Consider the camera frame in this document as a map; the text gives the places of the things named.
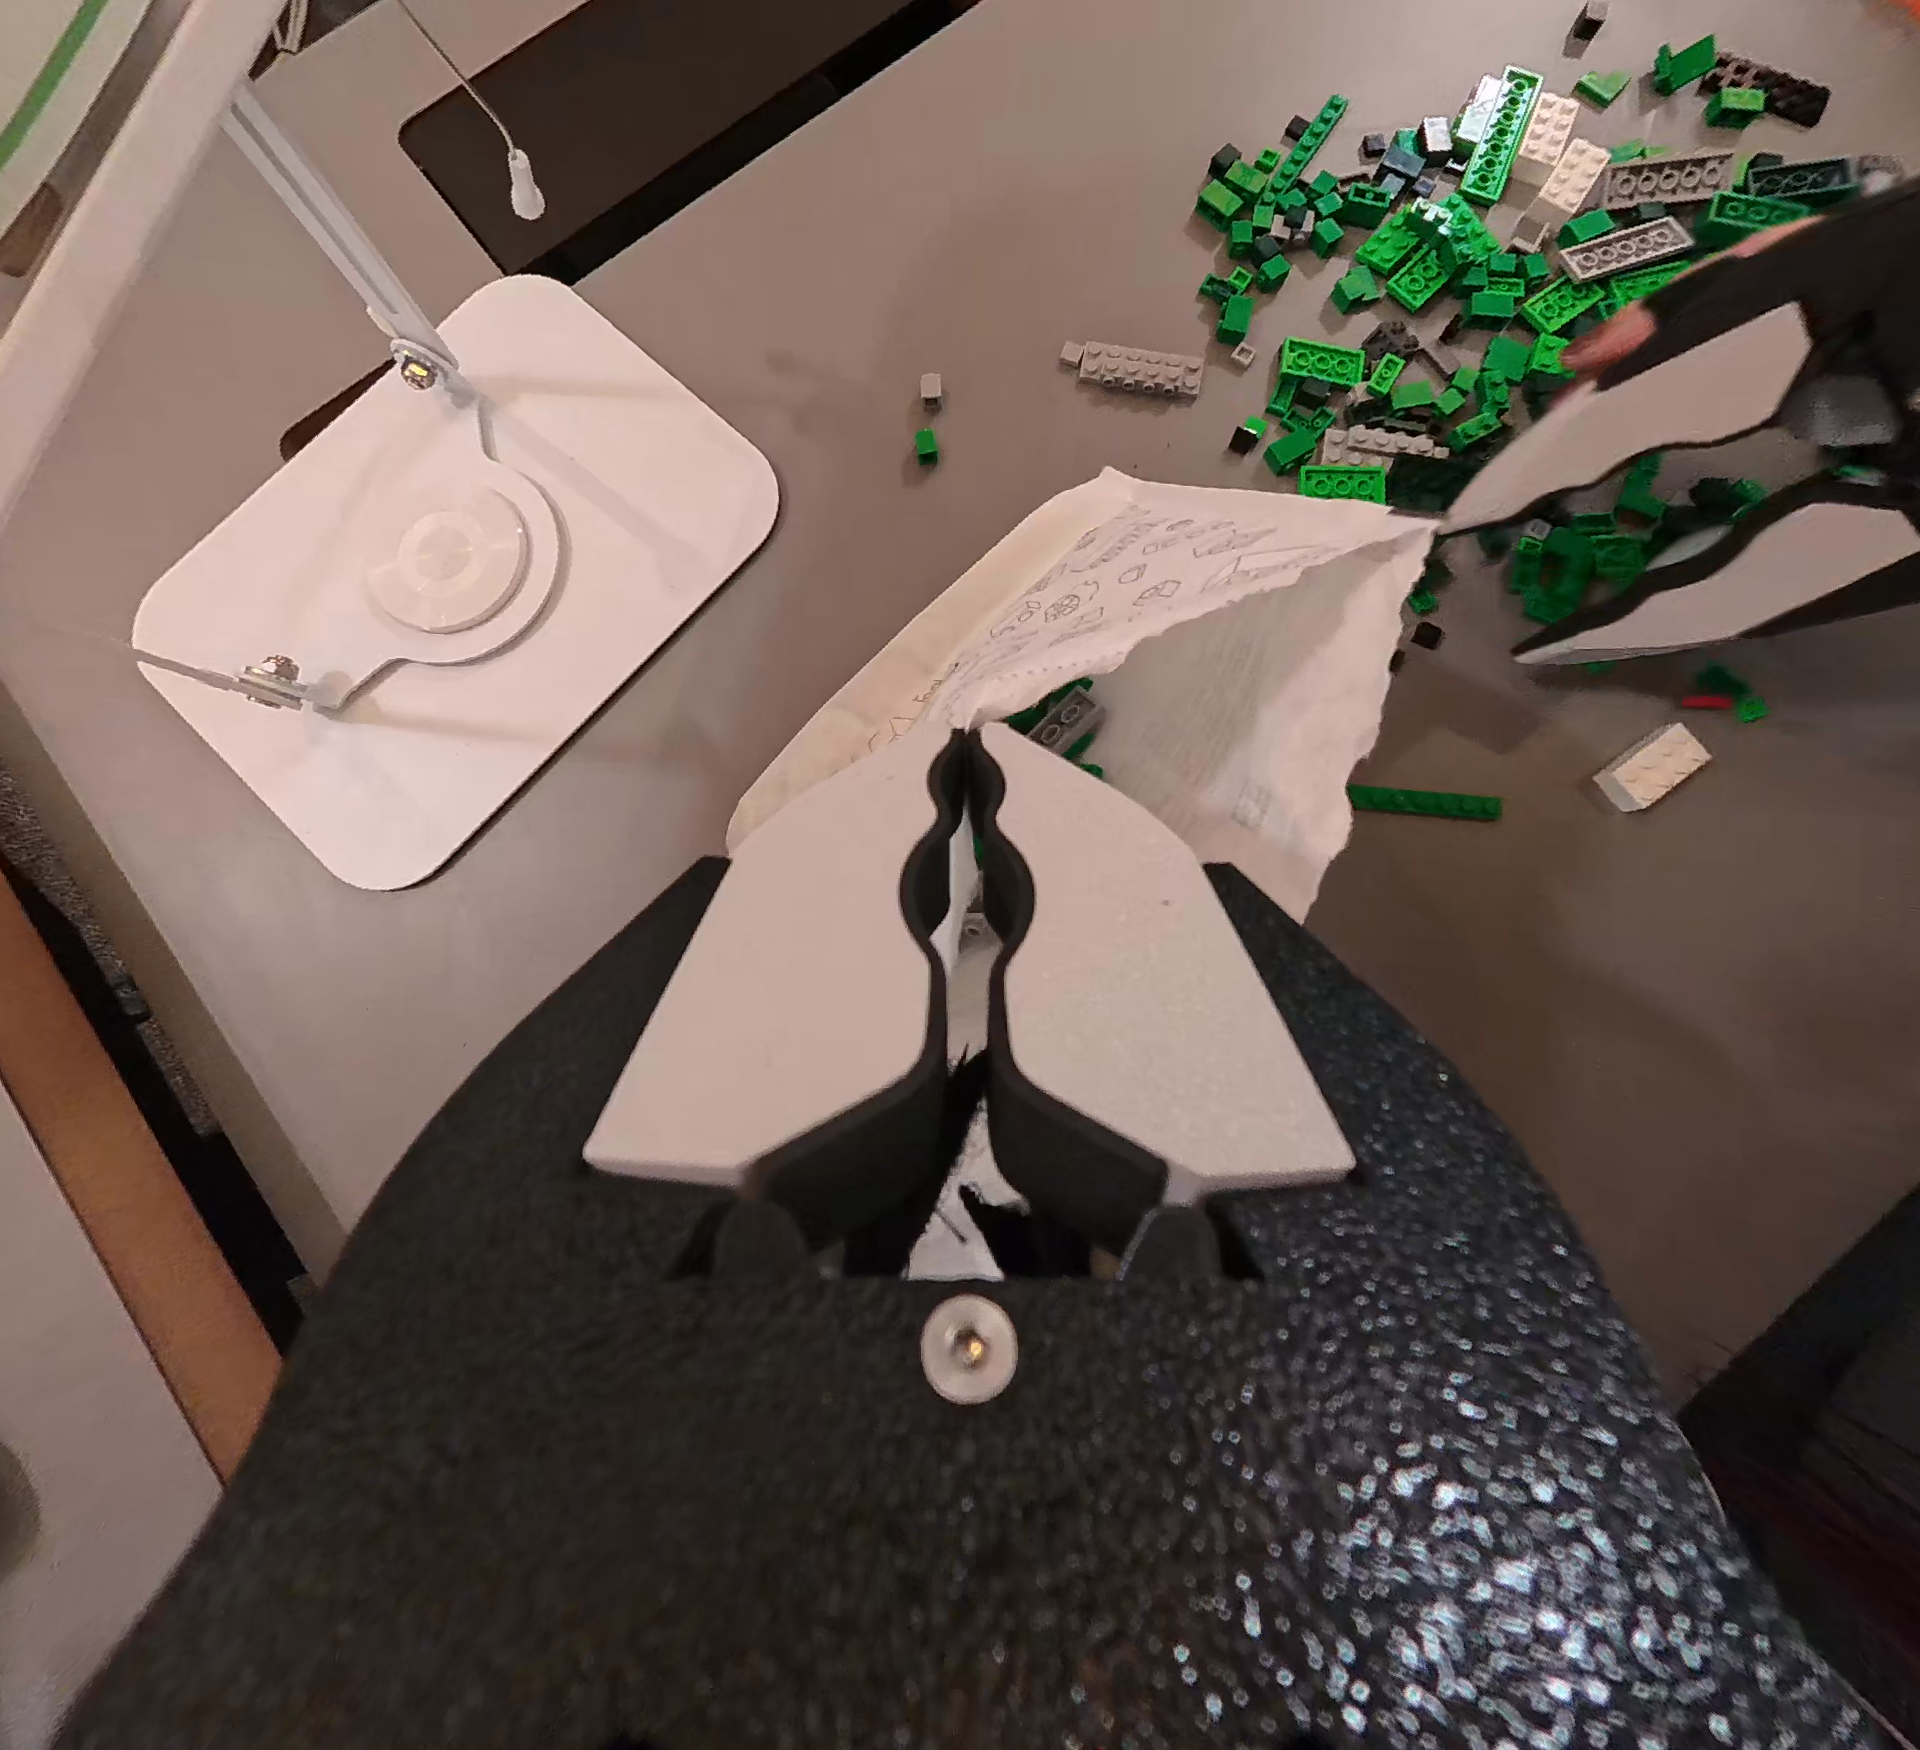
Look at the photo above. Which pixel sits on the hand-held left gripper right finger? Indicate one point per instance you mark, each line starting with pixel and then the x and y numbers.
pixel 1155 1029

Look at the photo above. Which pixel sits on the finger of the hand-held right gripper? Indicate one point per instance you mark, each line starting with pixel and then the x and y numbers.
pixel 1666 408
pixel 1755 590

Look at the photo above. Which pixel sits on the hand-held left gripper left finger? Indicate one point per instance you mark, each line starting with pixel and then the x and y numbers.
pixel 778 1016

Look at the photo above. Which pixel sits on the pile of green toy bricks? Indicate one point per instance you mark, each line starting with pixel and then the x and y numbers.
pixel 1423 266

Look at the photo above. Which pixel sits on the white printed paper bag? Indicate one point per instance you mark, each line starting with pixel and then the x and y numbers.
pixel 1244 715

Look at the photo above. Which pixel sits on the grey desk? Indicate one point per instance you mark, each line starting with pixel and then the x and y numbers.
pixel 1501 1029

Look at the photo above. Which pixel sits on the black desk panel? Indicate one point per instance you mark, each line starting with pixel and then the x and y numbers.
pixel 692 56

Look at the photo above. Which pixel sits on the person's right hand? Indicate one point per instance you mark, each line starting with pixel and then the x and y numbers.
pixel 1609 344

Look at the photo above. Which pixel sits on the white toy brick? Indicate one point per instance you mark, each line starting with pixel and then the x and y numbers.
pixel 1652 767

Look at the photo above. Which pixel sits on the long thin green plate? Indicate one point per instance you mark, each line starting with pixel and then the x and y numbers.
pixel 1423 803

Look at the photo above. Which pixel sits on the small black cube brick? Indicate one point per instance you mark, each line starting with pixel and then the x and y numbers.
pixel 1595 26

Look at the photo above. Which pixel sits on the light grey toy plate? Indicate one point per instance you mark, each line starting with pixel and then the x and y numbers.
pixel 1133 368

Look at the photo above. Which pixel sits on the white book stand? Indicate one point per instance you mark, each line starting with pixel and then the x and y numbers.
pixel 659 489

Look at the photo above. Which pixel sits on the wooden side table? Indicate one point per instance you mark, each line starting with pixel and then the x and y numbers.
pixel 105 1179

